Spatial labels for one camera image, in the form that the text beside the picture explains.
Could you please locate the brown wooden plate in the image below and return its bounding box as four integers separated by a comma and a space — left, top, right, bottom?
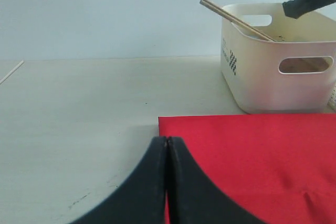
279, 57, 329, 73

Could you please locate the red table mat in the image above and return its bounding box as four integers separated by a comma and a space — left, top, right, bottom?
159, 113, 335, 223

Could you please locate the wooden chopstick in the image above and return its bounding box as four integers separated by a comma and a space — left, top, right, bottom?
199, 0, 329, 69
199, 0, 276, 42

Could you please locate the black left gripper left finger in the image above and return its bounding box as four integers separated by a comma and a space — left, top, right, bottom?
72, 136, 167, 224

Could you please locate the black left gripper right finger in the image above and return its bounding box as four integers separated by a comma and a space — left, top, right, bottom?
166, 137, 264, 223

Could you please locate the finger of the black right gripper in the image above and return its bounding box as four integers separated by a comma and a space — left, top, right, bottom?
282, 0, 335, 19

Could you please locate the white woven plastic basket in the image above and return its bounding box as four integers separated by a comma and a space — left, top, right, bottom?
328, 84, 336, 111

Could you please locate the cream plastic bin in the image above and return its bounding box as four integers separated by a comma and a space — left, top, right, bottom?
220, 3, 335, 114

